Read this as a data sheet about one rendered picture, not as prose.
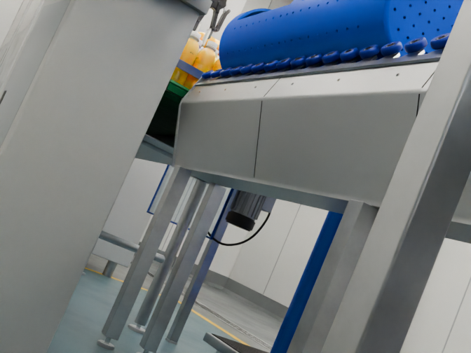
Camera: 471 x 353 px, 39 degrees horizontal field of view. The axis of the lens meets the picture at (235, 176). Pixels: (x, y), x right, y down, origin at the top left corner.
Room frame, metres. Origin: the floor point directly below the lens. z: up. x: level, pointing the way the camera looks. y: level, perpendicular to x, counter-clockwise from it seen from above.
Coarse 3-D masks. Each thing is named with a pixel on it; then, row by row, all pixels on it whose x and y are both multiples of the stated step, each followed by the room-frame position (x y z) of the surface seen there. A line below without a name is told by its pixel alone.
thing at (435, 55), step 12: (336, 60) 1.54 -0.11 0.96; (348, 60) 1.48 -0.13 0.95; (372, 60) 1.37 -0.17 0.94; (384, 60) 1.32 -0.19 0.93; (396, 60) 1.27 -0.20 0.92; (408, 60) 1.23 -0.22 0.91; (420, 60) 1.20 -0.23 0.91; (432, 60) 1.17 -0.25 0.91; (252, 72) 1.94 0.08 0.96; (264, 72) 1.87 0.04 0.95; (276, 72) 1.75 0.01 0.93; (288, 72) 1.67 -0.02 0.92; (300, 72) 1.60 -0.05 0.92; (312, 72) 1.55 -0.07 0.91; (324, 72) 1.50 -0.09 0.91; (204, 84) 2.15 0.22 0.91
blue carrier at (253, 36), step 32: (320, 0) 1.60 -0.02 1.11; (352, 0) 1.46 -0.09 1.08; (384, 0) 1.35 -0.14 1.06; (416, 0) 1.37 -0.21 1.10; (448, 0) 1.41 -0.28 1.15; (224, 32) 2.11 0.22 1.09; (256, 32) 1.89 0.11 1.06; (288, 32) 1.72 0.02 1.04; (320, 32) 1.58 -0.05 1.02; (352, 32) 1.46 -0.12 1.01; (384, 32) 1.36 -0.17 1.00; (416, 32) 1.39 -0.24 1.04; (448, 32) 1.42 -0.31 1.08; (224, 64) 2.12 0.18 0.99
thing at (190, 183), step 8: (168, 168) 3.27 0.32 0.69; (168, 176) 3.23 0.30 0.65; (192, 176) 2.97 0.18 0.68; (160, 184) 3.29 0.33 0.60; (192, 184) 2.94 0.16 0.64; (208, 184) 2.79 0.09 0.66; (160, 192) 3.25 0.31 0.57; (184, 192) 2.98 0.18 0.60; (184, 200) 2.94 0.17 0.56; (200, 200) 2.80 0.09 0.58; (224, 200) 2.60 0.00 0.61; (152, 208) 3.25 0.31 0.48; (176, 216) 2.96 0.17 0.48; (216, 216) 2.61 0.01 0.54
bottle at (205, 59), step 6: (204, 48) 2.30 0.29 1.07; (210, 48) 2.31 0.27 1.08; (198, 54) 2.30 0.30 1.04; (204, 54) 2.29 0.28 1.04; (210, 54) 2.29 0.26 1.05; (198, 60) 2.29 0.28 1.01; (204, 60) 2.29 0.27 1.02; (210, 60) 2.29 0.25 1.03; (198, 66) 2.29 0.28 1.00; (204, 66) 2.29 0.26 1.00; (210, 66) 2.30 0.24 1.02; (204, 72) 2.29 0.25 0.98; (186, 78) 2.31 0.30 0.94; (192, 78) 2.29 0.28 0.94; (186, 84) 2.30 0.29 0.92; (192, 84) 2.29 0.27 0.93
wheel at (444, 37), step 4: (440, 36) 1.19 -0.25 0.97; (444, 36) 1.18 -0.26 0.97; (448, 36) 1.18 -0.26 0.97; (432, 40) 1.20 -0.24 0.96; (436, 40) 1.19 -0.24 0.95; (440, 40) 1.18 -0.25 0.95; (444, 40) 1.18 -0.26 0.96; (432, 44) 1.19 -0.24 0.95; (436, 44) 1.19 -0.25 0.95; (440, 44) 1.18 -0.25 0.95; (444, 44) 1.18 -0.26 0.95; (432, 48) 1.20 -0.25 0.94; (436, 48) 1.19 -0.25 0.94; (440, 48) 1.19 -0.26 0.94
